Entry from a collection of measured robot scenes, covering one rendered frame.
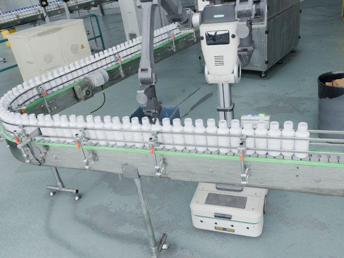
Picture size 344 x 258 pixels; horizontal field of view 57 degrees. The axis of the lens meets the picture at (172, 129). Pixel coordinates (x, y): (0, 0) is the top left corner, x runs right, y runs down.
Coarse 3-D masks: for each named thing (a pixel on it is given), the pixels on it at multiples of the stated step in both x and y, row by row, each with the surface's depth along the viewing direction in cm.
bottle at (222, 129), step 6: (222, 120) 154; (222, 126) 152; (222, 132) 153; (228, 132) 154; (222, 138) 154; (228, 138) 155; (222, 144) 156; (228, 144) 156; (222, 150) 158; (228, 150) 158
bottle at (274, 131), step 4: (272, 124) 146; (276, 124) 143; (272, 128) 144; (276, 128) 144; (268, 132) 147; (272, 132) 145; (276, 132) 144; (280, 132) 145; (276, 136) 144; (280, 136) 145; (268, 140) 148; (272, 140) 146; (276, 140) 145; (280, 140) 146; (268, 144) 149; (272, 144) 147; (276, 144) 146; (280, 144) 147; (268, 148) 150; (272, 148) 148; (276, 148) 148; (280, 148) 149; (268, 152) 151; (272, 152) 149; (276, 152) 148; (280, 152) 150; (272, 156) 150
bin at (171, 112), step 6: (138, 108) 236; (162, 108) 233; (168, 108) 231; (174, 108) 230; (132, 114) 228; (138, 114) 237; (162, 114) 236; (168, 114) 234; (174, 114) 221; (180, 120) 233; (120, 174) 205
